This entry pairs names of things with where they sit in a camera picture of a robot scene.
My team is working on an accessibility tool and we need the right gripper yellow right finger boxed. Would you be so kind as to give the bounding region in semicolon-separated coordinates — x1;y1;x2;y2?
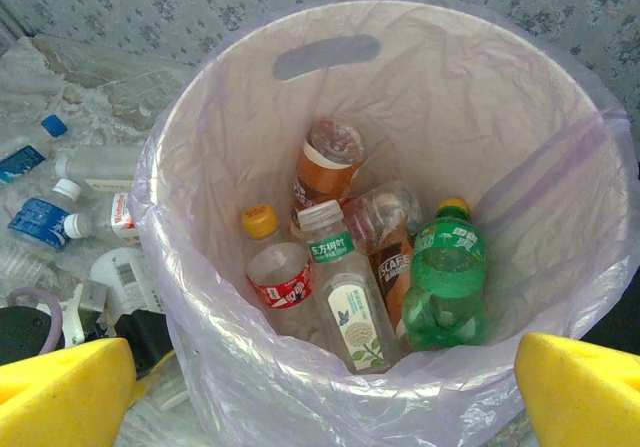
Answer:
514;331;640;447

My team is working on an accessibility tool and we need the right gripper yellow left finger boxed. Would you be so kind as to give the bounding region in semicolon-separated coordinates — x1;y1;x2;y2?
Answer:
0;337;137;447

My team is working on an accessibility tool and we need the clear bottle red white label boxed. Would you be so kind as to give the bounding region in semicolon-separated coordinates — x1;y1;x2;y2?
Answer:
63;191;145;247

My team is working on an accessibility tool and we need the clear bottle red label yellow cap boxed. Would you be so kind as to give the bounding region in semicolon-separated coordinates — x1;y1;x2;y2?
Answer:
241;204;324;341

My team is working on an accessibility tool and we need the blue label bottle white cap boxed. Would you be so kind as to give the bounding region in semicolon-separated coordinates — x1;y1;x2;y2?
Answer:
7;178;85;254

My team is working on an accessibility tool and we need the green soda bottle yellow cap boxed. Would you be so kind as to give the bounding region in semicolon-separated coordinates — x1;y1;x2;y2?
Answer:
402;196;490;353

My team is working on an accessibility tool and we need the plain clear bottle white cap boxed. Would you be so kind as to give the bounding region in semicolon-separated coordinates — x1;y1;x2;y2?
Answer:
52;143;147;194

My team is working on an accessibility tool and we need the clear bottle green neck label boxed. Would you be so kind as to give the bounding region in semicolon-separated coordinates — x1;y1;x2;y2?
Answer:
297;199;402;376

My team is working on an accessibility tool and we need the clear bottle blue cap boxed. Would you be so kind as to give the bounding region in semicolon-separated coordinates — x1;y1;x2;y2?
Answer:
0;114;70;187

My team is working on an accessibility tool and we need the brown coffee label bottle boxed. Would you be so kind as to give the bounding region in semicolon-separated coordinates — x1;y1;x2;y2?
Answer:
343;179;427;341

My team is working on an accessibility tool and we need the orange label clear bottle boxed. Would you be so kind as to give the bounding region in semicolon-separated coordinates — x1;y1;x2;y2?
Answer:
290;116;370;218

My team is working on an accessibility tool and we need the white bin with plastic liner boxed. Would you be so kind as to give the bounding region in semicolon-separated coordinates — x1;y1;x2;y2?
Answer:
127;0;640;447

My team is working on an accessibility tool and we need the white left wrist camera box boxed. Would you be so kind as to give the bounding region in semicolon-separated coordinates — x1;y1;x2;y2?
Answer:
37;281;110;348

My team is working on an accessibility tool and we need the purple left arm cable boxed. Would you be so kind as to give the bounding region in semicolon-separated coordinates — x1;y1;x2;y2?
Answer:
4;286;65;357

